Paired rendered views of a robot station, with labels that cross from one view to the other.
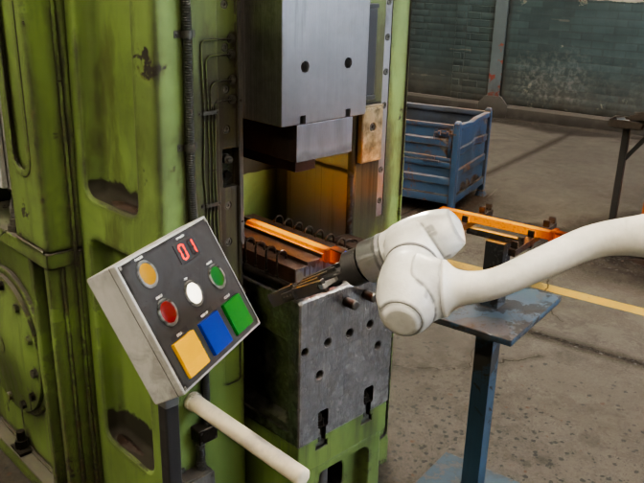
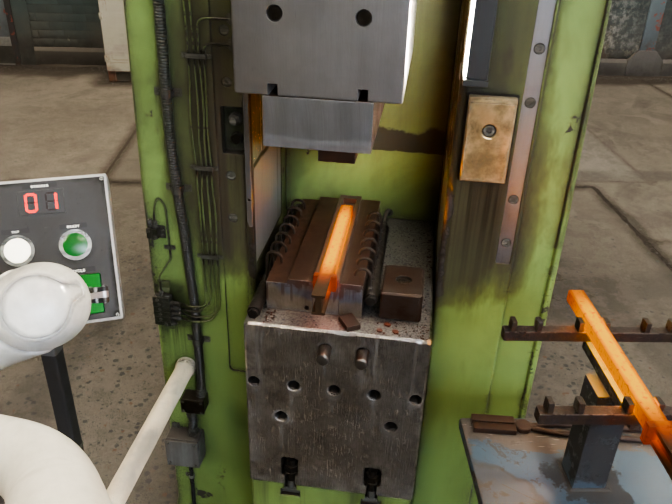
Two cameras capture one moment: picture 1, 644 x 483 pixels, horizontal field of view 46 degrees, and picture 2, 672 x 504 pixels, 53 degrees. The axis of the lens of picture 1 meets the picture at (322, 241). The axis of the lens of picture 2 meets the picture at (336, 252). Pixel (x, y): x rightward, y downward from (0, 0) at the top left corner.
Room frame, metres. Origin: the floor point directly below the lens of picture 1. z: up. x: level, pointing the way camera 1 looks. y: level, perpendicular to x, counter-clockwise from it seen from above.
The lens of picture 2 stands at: (1.23, -0.93, 1.69)
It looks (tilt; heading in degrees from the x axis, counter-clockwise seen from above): 29 degrees down; 52
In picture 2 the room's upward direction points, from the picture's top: 2 degrees clockwise
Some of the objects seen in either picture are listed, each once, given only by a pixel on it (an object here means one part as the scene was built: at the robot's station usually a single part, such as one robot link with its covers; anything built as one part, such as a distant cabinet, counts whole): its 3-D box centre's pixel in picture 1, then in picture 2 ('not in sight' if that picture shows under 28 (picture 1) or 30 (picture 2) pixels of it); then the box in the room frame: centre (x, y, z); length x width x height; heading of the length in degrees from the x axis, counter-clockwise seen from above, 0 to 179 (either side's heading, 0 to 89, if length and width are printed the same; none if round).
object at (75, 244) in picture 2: (217, 276); (75, 244); (1.53, 0.23, 1.09); 0.05 x 0.03 x 0.04; 134
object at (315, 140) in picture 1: (272, 126); (333, 94); (2.07, 0.14, 1.32); 0.42 x 0.20 x 0.10; 44
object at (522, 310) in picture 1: (492, 306); (581, 478); (2.15, -0.53, 0.75); 0.40 x 0.30 x 0.02; 144
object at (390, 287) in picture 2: (351, 251); (402, 292); (2.09, -0.09, 0.95); 0.12 x 0.08 x 0.06; 44
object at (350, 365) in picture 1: (284, 323); (348, 340); (2.12, 0.11, 0.69); 0.56 x 0.38 x 0.45; 44
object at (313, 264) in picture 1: (272, 248); (329, 247); (2.07, 0.14, 0.96); 0.42 x 0.20 x 0.09; 44
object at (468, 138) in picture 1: (402, 150); not in sight; (5.96, -0.64, 0.36); 1.20 x 0.80 x 0.72; 61
